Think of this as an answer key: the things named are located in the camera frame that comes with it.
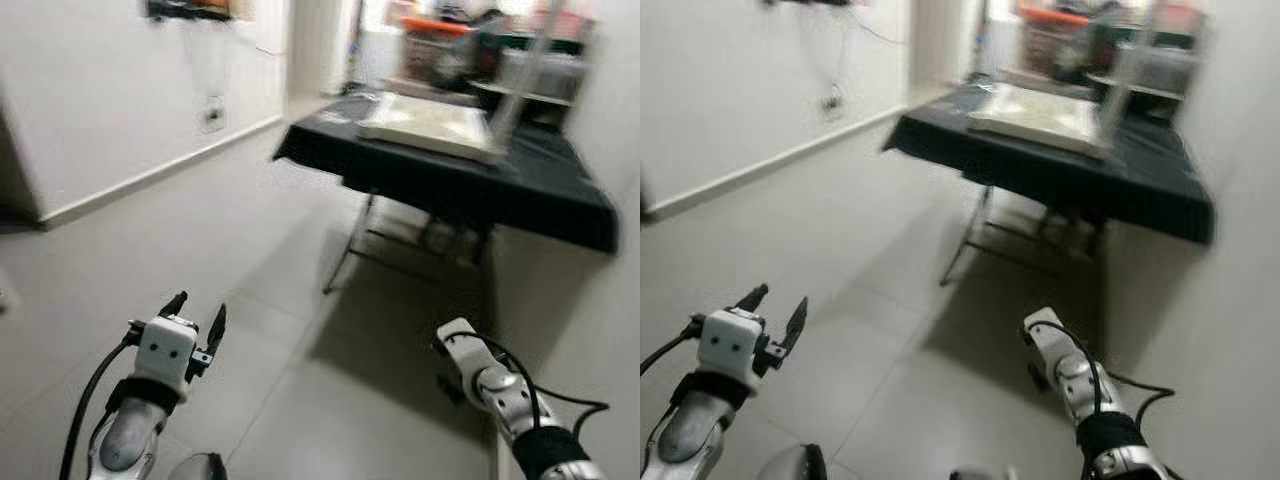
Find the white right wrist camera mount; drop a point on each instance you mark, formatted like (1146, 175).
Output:
(1043, 330)
(458, 340)

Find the black tablecloth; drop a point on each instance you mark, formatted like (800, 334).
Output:
(450, 190)
(1060, 185)

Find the black folding table frame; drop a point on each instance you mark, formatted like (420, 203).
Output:
(962, 245)
(345, 250)

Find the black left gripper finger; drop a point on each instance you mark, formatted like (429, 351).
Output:
(797, 325)
(752, 298)
(173, 304)
(217, 330)

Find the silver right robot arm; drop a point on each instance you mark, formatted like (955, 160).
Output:
(1085, 395)
(510, 400)

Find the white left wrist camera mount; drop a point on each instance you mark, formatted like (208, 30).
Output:
(165, 350)
(730, 345)

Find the green pot lid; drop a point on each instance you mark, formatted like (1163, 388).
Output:
(1175, 38)
(560, 42)

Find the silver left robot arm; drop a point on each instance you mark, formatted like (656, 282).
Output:
(130, 430)
(695, 430)

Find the orange lid storage box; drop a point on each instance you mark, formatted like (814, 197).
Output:
(430, 50)
(1050, 40)

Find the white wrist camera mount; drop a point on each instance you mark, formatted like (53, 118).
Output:
(730, 345)
(165, 350)
(1043, 330)
(458, 340)

